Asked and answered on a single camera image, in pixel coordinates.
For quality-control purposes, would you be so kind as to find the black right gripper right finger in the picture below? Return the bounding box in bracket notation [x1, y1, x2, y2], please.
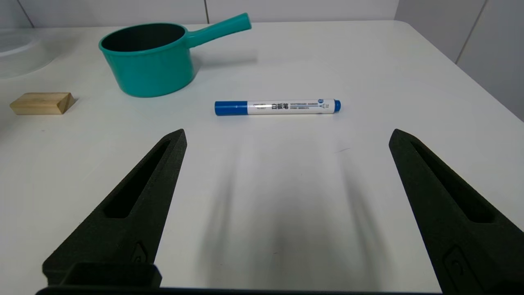
[388, 129, 524, 295]

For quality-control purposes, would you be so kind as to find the small wooden block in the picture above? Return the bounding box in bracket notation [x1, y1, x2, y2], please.
[10, 92, 75, 116]

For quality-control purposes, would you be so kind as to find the blue whiteboard marker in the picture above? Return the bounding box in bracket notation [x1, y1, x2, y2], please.
[214, 98, 342, 116]

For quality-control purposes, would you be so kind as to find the teal saucepan with handle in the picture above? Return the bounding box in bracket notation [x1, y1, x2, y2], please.
[98, 12, 252, 98]

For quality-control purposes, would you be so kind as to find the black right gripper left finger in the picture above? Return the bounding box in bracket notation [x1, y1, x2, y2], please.
[42, 129, 188, 287]

